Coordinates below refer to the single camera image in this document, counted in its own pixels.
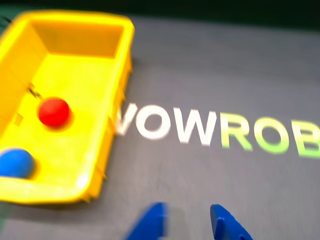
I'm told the yellow plastic bin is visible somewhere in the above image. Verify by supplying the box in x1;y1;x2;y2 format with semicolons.
0;9;136;205

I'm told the grey mat with printed letters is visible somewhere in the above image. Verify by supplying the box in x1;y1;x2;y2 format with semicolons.
0;14;320;240

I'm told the red ball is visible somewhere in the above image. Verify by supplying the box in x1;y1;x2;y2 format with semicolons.
38;97;71;127

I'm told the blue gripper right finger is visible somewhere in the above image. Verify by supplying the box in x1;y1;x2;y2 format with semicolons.
209;204;255;240

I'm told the black screw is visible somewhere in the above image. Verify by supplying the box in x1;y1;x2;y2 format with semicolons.
26;83;42;100

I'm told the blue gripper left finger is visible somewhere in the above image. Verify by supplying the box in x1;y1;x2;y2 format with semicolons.
123;201;170;240

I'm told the blue ball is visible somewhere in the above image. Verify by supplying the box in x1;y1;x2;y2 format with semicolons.
0;148;35;179

